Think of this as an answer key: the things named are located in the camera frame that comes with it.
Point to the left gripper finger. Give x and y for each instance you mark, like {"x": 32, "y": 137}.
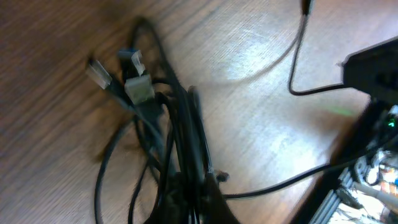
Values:
{"x": 215, "y": 208}

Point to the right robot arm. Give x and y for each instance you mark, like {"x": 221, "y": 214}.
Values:
{"x": 373, "y": 71}

